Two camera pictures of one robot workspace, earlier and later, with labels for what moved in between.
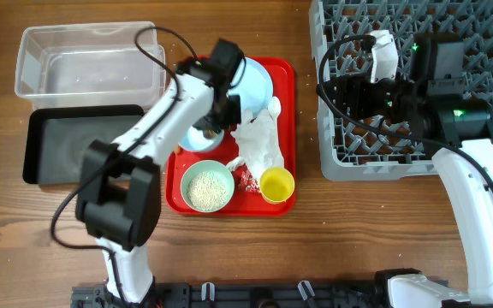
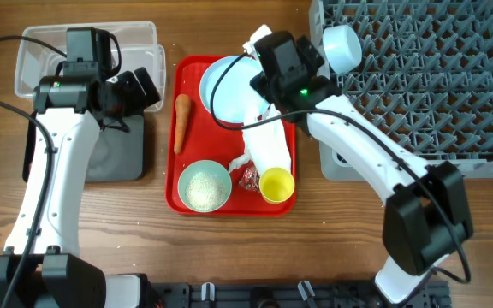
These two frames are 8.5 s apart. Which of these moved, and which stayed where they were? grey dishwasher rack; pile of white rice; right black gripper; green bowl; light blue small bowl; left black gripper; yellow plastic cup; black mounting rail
Moved: left black gripper; light blue small bowl; right black gripper
Stayed: yellow plastic cup; black mounting rail; grey dishwasher rack; green bowl; pile of white rice
